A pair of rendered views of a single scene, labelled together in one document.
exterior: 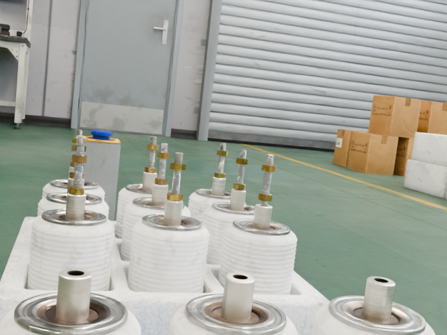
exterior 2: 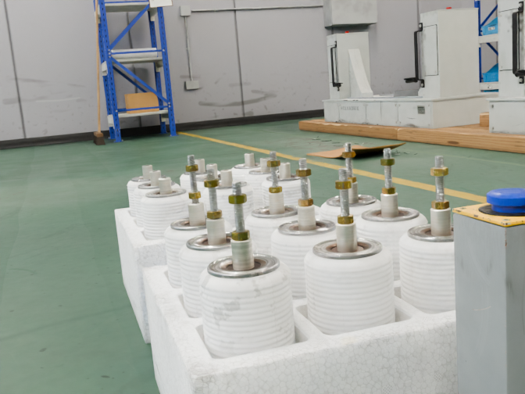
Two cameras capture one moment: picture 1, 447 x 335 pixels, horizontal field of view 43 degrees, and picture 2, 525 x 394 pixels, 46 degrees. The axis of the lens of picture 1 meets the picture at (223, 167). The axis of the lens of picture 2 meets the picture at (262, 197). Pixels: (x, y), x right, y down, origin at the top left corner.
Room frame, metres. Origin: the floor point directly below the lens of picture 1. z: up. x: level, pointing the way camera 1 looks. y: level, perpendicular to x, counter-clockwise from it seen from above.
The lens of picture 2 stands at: (1.57, 0.01, 0.43)
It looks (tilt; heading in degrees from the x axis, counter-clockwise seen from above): 10 degrees down; 179
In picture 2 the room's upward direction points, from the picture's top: 5 degrees counter-clockwise
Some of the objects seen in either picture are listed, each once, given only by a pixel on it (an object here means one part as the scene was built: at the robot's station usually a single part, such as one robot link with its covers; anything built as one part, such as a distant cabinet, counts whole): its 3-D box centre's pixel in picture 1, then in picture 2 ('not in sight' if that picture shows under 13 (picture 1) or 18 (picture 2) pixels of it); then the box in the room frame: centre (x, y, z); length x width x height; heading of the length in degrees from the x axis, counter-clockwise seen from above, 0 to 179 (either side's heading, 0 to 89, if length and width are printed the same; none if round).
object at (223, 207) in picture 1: (236, 209); (217, 241); (0.84, -0.03, 0.25); 0.08 x 0.08 x 0.01
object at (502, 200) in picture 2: (101, 135); (512, 203); (1.07, 0.24, 0.32); 0.04 x 0.04 x 0.02
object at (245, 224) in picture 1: (261, 227); (198, 223); (0.73, -0.06, 0.25); 0.08 x 0.08 x 0.01
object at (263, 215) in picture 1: (262, 218); (196, 214); (0.73, -0.06, 0.26); 0.02 x 0.02 x 0.03
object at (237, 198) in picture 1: (237, 200); (216, 231); (0.84, -0.03, 0.26); 0.02 x 0.02 x 0.03
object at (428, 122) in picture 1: (431, 120); not in sight; (4.60, -1.62, 0.45); 0.30 x 0.24 x 0.30; 15
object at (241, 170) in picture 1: (240, 174); (212, 199); (0.84, -0.03, 0.30); 0.01 x 0.01 x 0.08
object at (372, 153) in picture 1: (372, 153); not in sight; (4.43, -1.14, 0.15); 0.30 x 0.24 x 0.30; 16
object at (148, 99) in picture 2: not in sight; (141, 102); (-4.96, -1.00, 0.36); 0.31 x 0.25 x 0.20; 107
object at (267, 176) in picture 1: (266, 183); (193, 182); (0.73, -0.06, 0.31); 0.01 x 0.01 x 0.08
